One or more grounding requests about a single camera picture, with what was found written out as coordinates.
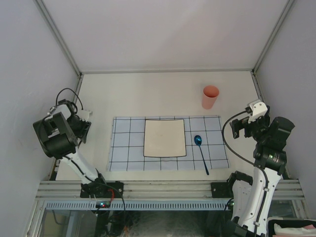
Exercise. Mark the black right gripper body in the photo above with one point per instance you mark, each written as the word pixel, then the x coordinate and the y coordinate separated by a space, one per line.
pixel 256 128

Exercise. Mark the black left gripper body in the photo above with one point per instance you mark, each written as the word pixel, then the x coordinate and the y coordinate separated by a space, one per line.
pixel 82 128

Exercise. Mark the light blue checked placemat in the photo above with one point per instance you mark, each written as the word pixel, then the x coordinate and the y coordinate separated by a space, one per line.
pixel 127 145

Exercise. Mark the blue metal spoon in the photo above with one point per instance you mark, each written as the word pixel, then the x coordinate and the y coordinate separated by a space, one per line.
pixel 198 142

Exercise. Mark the pink plastic cup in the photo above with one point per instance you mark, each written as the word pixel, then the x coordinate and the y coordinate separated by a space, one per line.
pixel 210 95

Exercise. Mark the white square plate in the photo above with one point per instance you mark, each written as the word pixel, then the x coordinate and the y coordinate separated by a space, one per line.
pixel 164 138

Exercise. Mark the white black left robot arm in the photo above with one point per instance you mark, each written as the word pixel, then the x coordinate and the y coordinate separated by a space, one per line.
pixel 60 134

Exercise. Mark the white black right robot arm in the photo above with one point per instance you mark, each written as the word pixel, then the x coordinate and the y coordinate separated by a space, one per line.
pixel 253 195

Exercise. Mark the white bin with cloths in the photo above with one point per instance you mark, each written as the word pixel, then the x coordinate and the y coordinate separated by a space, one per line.
pixel 291 227

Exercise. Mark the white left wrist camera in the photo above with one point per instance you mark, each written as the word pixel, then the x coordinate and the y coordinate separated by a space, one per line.
pixel 84 115

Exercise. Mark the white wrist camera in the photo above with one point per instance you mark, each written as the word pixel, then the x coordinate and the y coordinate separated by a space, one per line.
pixel 84 115
pixel 255 110

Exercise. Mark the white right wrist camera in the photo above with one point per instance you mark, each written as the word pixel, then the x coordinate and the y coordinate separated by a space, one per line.
pixel 255 110

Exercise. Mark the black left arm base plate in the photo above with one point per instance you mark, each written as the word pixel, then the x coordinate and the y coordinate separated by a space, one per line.
pixel 96 190

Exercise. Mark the aluminium front rail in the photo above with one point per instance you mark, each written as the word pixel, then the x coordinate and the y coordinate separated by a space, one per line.
pixel 156 190

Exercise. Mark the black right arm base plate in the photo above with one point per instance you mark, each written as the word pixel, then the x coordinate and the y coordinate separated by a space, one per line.
pixel 221 190

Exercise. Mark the blue slotted cable duct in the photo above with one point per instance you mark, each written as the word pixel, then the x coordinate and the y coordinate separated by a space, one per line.
pixel 137 205

